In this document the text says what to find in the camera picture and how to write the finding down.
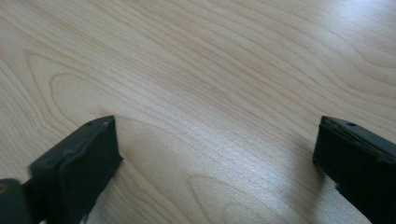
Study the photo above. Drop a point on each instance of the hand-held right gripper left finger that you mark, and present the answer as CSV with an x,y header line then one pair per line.
x,y
74,168

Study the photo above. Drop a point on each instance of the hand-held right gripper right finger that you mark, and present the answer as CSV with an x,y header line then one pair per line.
x,y
358,165

